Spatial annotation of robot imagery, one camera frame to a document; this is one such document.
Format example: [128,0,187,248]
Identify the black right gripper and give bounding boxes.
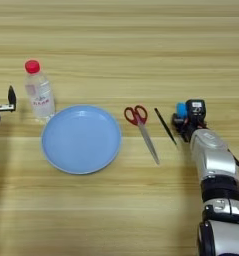
[171,112,209,143]

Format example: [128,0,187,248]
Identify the thin black pen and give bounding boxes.
[153,107,178,146]

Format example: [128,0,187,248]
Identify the clear red-capped water bottle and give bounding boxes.
[24,59,56,123]

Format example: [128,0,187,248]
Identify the light blue round plate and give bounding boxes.
[40,104,123,175]

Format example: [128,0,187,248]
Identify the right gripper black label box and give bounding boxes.
[185,98,207,118]

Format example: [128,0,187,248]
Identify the red-handled metal scissors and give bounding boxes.
[123,104,161,166]

